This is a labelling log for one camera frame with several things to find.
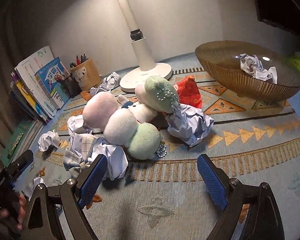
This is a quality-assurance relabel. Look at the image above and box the grid paper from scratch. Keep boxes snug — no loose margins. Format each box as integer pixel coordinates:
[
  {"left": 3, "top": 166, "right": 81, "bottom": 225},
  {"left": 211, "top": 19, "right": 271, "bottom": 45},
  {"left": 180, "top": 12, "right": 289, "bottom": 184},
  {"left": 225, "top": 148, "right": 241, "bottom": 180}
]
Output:
[{"left": 67, "top": 115, "right": 128, "bottom": 180}]

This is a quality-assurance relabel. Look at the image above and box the large paper ball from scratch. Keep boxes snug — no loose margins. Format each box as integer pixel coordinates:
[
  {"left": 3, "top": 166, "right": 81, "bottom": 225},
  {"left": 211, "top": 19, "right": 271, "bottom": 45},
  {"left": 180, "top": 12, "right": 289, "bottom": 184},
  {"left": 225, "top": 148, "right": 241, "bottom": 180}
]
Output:
[{"left": 165, "top": 103, "right": 214, "bottom": 147}]

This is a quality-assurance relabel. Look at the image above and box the pink white green plush toy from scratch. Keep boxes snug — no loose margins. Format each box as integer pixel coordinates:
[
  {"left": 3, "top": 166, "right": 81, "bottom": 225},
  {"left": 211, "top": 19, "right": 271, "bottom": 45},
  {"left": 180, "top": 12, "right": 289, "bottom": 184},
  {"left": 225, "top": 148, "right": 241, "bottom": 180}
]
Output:
[{"left": 82, "top": 76, "right": 180, "bottom": 160}]

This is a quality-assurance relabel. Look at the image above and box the red snack packet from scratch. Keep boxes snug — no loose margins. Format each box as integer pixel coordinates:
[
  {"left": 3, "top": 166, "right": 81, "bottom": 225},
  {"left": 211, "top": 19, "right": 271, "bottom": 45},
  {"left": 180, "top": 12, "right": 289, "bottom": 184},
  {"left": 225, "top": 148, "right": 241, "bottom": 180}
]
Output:
[{"left": 173, "top": 75, "right": 202, "bottom": 109}]

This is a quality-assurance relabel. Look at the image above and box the person's left hand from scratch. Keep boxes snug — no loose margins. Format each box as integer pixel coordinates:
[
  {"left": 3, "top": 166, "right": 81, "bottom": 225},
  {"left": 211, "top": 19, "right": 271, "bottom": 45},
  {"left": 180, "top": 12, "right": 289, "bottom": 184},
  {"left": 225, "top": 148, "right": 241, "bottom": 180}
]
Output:
[{"left": 0, "top": 191, "right": 28, "bottom": 231}]

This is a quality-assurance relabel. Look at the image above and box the small crumpled paper edge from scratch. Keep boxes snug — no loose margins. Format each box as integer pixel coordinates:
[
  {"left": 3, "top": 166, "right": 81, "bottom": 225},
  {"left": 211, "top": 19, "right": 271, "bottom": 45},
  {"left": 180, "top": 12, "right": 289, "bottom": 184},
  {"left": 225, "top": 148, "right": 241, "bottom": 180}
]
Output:
[{"left": 25, "top": 177, "right": 45, "bottom": 200}]

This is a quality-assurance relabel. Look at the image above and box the flat green book stack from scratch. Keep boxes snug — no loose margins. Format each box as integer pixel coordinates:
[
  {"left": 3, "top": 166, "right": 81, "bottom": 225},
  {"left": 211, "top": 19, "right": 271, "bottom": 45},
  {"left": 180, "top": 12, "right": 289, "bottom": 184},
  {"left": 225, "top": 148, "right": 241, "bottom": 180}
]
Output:
[{"left": 0, "top": 120, "right": 43, "bottom": 167}]

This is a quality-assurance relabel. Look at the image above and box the small crumpled paper left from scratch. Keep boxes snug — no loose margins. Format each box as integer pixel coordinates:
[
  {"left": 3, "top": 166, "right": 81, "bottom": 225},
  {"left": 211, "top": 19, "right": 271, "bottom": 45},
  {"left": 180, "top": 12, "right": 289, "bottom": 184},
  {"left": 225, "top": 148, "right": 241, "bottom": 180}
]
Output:
[{"left": 38, "top": 129, "right": 61, "bottom": 152}]

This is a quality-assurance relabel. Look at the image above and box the yellow purple book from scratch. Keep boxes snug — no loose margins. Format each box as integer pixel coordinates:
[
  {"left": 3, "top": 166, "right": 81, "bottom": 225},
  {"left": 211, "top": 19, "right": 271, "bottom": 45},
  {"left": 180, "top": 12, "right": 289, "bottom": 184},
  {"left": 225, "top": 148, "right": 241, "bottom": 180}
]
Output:
[{"left": 11, "top": 71, "right": 50, "bottom": 124}]

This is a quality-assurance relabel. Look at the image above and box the plaid checked cloth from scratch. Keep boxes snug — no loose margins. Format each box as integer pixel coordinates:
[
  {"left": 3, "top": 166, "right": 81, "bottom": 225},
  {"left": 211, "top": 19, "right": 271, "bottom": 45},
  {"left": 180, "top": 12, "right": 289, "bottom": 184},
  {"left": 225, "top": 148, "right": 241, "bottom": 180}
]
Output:
[{"left": 63, "top": 133, "right": 97, "bottom": 178}]

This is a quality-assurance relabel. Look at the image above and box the blue cover workbook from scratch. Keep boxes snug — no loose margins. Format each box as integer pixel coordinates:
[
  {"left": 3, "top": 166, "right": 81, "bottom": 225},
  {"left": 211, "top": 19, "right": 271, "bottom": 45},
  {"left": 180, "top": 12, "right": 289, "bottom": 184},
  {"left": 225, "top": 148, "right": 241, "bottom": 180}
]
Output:
[{"left": 35, "top": 57, "right": 69, "bottom": 110}]

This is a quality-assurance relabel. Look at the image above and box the white cover workbook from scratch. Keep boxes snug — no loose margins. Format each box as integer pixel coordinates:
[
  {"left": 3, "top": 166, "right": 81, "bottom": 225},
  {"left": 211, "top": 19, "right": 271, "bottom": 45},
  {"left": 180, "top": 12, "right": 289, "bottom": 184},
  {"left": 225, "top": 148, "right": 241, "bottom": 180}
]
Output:
[{"left": 14, "top": 46, "right": 57, "bottom": 119}]

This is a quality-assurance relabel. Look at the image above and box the black mesh pen holder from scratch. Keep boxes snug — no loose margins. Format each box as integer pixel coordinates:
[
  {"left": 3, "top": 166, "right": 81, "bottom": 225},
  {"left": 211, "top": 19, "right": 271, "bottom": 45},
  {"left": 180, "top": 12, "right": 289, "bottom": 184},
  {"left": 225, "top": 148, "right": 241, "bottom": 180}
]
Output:
[{"left": 56, "top": 74, "right": 82, "bottom": 98}]

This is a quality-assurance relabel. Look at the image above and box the bamboo pen holder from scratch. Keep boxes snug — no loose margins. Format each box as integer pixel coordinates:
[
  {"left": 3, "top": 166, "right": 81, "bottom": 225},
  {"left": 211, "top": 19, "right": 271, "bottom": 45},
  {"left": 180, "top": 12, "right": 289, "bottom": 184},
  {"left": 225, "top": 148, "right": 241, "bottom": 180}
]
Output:
[{"left": 70, "top": 59, "right": 102, "bottom": 91}]

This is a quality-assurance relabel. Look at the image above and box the crumpled paper near lamp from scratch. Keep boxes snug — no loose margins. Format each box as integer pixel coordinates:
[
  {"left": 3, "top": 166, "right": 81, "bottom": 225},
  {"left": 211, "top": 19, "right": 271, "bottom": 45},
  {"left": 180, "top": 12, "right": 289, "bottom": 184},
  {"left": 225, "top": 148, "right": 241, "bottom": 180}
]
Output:
[{"left": 89, "top": 72, "right": 121, "bottom": 96}]

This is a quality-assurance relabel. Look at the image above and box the crumpled paper in bowl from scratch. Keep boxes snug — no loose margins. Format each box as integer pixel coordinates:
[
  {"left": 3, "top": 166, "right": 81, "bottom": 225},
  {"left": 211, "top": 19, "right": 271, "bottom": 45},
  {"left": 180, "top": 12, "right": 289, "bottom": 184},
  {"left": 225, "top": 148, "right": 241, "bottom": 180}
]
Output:
[{"left": 239, "top": 54, "right": 278, "bottom": 84}]

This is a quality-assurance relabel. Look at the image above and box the white desk lamp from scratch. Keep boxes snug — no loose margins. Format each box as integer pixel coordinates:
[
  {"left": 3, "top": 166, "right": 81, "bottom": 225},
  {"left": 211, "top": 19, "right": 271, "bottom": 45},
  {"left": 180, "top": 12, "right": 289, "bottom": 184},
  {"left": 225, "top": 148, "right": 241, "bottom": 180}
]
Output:
[{"left": 117, "top": 0, "right": 172, "bottom": 92}]

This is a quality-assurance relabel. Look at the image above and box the brown ribbed glass bowl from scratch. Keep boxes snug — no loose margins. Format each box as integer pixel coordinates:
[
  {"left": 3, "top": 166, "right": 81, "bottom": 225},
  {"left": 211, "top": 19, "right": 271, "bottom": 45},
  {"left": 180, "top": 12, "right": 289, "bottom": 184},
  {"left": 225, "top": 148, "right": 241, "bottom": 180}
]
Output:
[{"left": 194, "top": 39, "right": 300, "bottom": 103}]

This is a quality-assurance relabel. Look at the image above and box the silver bead chain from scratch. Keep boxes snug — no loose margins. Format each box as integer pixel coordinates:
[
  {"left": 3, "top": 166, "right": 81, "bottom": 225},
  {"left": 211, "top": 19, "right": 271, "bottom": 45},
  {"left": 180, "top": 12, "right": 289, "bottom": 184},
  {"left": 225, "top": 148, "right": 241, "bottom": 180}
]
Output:
[{"left": 154, "top": 143, "right": 168, "bottom": 158}]

